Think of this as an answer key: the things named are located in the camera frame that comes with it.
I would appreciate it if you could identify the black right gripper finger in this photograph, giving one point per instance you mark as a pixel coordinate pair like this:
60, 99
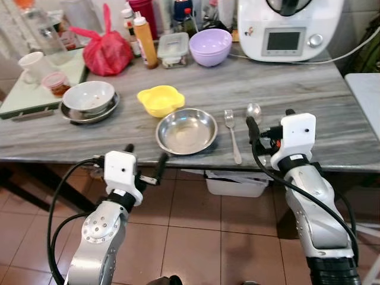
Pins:
290, 112
253, 128

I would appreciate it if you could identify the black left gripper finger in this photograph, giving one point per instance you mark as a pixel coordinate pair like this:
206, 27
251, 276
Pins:
161, 167
129, 148

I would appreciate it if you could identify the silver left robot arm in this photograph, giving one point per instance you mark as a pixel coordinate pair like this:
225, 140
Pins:
101, 237

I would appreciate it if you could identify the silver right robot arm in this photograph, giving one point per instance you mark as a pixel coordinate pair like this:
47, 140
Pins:
314, 208

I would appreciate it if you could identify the silver metal spoon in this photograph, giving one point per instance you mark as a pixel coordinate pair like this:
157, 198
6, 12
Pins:
254, 111

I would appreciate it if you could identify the silver metal fork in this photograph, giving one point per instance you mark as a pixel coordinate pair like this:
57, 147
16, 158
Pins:
229, 120

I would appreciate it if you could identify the empty stainless steel plate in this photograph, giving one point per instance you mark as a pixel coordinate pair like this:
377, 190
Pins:
187, 132

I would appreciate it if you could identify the yellow flower-shaped bowl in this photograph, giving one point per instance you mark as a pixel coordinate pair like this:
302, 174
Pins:
160, 101

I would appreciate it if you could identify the white plastic bin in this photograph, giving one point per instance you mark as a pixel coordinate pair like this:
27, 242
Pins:
234, 184

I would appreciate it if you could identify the white ceramic bowl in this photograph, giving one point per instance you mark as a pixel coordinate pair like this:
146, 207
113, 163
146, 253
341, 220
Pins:
88, 96

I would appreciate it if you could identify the white side table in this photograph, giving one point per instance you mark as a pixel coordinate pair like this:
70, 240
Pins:
365, 95

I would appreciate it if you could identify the purple plastic bowl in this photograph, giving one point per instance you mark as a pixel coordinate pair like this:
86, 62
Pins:
211, 47

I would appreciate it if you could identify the white kitchen cooking machine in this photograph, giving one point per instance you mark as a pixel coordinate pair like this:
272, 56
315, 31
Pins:
320, 24

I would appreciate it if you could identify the small pink-lidded chili jar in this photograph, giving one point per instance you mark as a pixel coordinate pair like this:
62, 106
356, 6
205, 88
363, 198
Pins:
57, 84

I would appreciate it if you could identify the red knotted plastic bag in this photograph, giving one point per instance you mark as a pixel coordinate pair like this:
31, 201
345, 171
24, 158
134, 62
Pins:
107, 53

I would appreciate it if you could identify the dark green backpack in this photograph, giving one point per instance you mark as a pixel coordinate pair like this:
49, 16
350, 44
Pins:
369, 50

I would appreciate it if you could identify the black left robot foot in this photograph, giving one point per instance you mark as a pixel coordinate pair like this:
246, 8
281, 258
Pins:
166, 281

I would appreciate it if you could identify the orange sauce squeeze bottle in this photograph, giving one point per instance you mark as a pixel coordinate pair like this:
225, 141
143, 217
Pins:
146, 44

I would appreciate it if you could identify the clear lidded food container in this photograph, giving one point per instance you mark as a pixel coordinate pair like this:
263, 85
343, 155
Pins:
173, 48

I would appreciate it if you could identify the pale green cutting board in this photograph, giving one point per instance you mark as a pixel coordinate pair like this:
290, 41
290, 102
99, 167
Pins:
24, 98

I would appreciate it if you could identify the dark bottle with red cap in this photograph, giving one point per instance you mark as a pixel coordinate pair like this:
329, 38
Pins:
190, 22

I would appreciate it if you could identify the white bottle with red cap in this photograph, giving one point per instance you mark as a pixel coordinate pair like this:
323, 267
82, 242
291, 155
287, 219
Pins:
128, 24

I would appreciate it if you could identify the white ceramic mug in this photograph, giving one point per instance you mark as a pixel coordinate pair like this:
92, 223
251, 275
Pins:
34, 66

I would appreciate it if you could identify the dark blue jar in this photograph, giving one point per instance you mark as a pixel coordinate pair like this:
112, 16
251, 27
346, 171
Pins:
180, 12

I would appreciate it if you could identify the dark red canister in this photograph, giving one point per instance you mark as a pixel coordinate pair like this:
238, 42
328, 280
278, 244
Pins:
145, 10

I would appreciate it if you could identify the clear bottle with orange cap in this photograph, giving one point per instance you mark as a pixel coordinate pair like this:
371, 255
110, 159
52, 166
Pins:
44, 32

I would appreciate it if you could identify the clear glass jar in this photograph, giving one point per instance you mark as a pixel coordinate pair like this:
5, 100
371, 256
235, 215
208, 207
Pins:
77, 13

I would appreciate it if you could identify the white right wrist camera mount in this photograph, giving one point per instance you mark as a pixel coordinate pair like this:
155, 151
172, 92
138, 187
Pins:
297, 130

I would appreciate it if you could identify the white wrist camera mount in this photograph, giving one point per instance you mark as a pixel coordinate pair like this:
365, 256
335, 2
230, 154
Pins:
297, 130
120, 169

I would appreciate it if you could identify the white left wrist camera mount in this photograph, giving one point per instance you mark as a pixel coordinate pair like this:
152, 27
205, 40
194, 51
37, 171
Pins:
120, 169

